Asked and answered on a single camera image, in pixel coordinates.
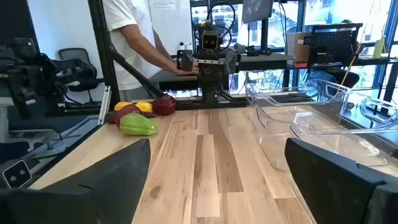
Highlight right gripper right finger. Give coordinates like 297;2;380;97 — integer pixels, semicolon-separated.
284;138;398;224

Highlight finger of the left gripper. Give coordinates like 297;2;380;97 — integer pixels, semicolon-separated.
224;51;239;75
177;49;195;72

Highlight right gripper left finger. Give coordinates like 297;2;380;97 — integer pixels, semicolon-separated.
0;138;152;224

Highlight yellow lemon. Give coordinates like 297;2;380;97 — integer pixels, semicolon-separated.
135;101;154;113

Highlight orange-yellow mango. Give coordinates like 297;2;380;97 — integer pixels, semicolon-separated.
114;101;134;111

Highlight green pepper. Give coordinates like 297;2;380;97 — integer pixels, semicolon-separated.
119;113;158;136

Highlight person's right forearm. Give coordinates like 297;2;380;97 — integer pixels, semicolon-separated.
119;24;181;74

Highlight person's right hand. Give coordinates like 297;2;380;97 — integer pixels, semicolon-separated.
174;60;200;77

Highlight whiteboard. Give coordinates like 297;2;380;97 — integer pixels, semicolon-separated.
148;0;193;56

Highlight black monitor stand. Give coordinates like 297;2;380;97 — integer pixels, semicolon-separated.
260;17;269;52

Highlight clear plastic bin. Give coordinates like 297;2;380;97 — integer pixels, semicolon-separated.
289;93;398;169
244;78;351;172

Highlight black computer monitor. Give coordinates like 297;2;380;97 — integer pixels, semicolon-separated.
241;0;274;24

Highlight person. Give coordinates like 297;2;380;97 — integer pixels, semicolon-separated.
102;0;200;102

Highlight cardboard box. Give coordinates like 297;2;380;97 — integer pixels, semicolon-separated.
286;32;312;63

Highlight black pegboard rack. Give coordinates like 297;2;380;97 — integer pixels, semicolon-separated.
308;22;364;67

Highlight black office chair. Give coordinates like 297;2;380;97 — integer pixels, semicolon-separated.
58;48;105;105

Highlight black desk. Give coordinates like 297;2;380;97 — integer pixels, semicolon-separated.
281;57;398;103

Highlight green bottle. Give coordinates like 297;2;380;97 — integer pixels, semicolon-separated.
373;35;386;59

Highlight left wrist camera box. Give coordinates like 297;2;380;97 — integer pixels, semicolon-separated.
201;30;219;50

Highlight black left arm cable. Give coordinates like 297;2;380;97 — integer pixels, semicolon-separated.
194;1;237;52

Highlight white table-level camera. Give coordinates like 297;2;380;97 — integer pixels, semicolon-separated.
2;160;32;189

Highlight black aluminium table frame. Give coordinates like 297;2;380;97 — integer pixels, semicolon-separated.
88;0;249;110

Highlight silver edge bracket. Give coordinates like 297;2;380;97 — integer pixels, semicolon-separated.
98;86;112;125

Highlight yellow cord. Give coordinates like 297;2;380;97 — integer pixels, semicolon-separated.
340;37;365;86

